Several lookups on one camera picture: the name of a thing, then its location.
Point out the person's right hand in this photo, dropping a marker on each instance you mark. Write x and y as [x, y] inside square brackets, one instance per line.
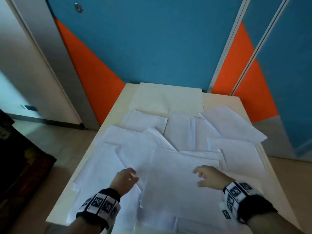
[213, 176]

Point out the person's left hand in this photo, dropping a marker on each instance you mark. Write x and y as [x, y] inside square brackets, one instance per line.
[123, 181]

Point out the person's left fingers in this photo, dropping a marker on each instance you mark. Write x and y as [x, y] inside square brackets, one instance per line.
[131, 173]

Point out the person's right thumb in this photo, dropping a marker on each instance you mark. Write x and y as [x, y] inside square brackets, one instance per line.
[201, 183]

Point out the person's right forearm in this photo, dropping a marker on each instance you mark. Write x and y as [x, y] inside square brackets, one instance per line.
[270, 224]

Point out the person's left forearm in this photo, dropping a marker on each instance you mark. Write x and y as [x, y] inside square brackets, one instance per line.
[81, 226]

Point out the pile of white paper sheets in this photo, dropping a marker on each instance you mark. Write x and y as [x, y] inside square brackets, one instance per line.
[170, 173]

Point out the black left wristband with markers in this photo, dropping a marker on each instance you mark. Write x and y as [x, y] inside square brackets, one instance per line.
[100, 207]

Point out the black wristband with markers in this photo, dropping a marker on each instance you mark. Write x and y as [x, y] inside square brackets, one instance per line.
[246, 199]
[100, 207]

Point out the black right wristband with markers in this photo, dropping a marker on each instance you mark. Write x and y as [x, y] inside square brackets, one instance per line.
[246, 199]

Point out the black baseboard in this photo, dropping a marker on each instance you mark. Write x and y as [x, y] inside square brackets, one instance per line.
[46, 121]

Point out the dark cloth covered furniture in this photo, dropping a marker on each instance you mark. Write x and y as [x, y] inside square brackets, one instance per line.
[19, 168]

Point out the aluminium partition strip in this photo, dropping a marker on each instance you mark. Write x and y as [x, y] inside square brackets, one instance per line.
[259, 45]
[229, 43]

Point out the wall socket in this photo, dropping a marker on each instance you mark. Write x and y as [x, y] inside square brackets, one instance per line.
[31, 108]

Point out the grey metal door frame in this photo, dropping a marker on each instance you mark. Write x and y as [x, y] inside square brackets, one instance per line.
[56, 60]

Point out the round metal wall fitting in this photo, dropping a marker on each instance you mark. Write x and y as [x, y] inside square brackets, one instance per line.
[78, 8]

